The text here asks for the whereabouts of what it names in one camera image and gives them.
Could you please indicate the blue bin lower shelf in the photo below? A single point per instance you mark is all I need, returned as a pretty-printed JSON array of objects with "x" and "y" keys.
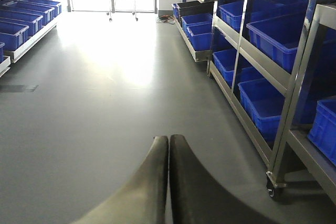
[{"x": 264, "y": 104}]

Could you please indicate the blue bin shelf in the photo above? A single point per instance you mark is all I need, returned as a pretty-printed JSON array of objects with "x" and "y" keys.
[
  {"x": 264, "y": 104},
  {"x": 278, "y": 38}
]

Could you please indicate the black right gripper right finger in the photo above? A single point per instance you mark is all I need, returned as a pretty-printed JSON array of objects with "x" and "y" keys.
[{"x": 197, "y": 197}]

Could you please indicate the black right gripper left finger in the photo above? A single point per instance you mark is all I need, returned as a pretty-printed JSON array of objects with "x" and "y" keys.
[{"x": 142, "y": 199}]

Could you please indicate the blue bin middle shelf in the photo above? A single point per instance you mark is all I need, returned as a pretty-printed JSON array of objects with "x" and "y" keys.
[{"x": 278, "y": 38}]

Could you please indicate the steel rack right side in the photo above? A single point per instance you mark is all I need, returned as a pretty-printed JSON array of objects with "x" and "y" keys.
[{"x": 312, "y": 79}]

